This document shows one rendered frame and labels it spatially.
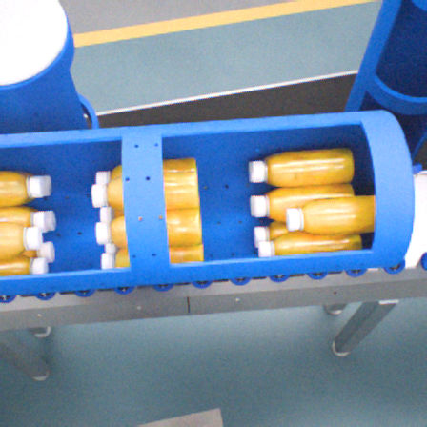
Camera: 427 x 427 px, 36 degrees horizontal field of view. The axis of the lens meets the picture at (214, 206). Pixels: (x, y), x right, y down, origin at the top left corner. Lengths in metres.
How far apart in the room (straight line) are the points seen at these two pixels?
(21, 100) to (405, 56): 1.25
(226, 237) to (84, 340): 1.06
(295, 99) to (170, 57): 0.58
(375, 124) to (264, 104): 1.30
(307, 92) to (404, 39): 0.47
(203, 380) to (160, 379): 0.14
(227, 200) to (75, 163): 0.31
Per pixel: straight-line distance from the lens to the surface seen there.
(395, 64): 2.26
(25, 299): 1.34
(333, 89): 2.49
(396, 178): 1.10
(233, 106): 2.40
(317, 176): 1.20
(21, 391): 2.27
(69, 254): 1.31
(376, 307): 1.69
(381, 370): 2.27
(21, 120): 1.55
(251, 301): 1.36
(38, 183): 1.22
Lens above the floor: 2.17
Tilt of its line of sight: 66 degrees down
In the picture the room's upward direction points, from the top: 1 degrees clockwise
